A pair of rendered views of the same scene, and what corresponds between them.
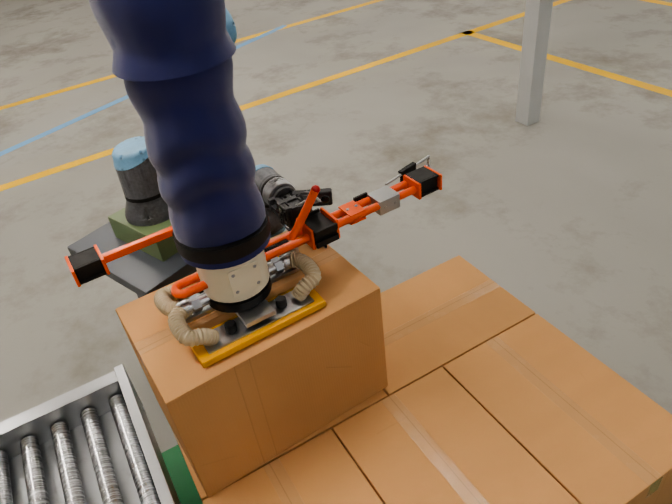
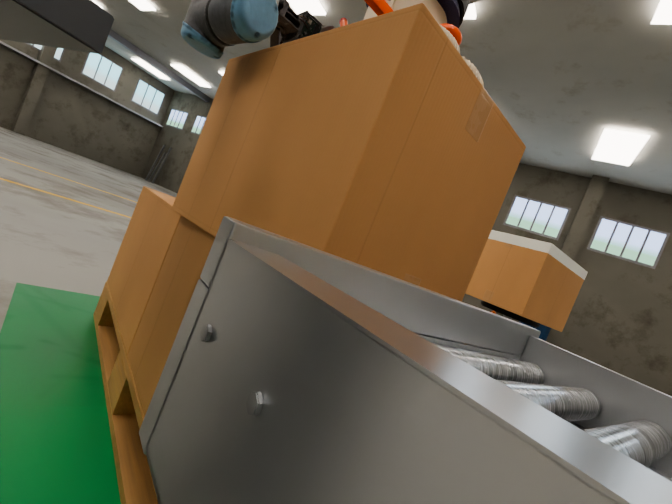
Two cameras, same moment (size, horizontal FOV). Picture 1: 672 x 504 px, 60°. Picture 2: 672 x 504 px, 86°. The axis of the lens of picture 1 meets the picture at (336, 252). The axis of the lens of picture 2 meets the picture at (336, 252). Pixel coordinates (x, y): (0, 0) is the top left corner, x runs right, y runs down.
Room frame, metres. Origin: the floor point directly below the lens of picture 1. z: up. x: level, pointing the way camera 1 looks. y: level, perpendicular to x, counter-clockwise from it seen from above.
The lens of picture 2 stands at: (1.29, 1.06, 0.63)
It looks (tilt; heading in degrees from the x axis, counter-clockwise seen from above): 2 degrees down; 256
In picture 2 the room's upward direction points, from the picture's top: 22 degrees clockwise
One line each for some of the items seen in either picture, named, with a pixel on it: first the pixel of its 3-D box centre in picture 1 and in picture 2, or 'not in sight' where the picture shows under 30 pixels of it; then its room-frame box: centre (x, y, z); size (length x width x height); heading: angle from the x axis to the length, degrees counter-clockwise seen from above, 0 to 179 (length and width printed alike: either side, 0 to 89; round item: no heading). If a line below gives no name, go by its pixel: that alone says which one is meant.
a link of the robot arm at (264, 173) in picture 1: (266, 184); not in sight; (1.53, 0.18, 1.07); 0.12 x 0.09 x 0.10; 28
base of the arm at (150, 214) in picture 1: (148, 200); not in sight; (1.84, 0.65, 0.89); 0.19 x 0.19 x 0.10
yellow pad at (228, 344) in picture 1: (257, 317); not in sight; (1.05, 0.21, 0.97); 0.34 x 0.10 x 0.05; 118
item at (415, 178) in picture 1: (422, 182); not in sight; (1.41, -0.27, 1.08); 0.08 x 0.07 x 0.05; 118
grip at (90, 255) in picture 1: (87, 265); not in sight; (1.23, 0.65, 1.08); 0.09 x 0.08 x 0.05; 28
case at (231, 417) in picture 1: (259, 349); (329, 181); (1.17, 0.26, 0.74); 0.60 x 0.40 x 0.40; 119
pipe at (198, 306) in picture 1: (238, 286); not in sight; (1.14, 0.26, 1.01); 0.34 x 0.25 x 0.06; 118
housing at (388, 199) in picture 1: (383, 200); not in sight; (1.36, -0.15, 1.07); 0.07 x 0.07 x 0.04; 28
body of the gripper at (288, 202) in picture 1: (291, 207); (291, 27); (1.38, 0.11, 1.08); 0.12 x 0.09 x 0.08; 28
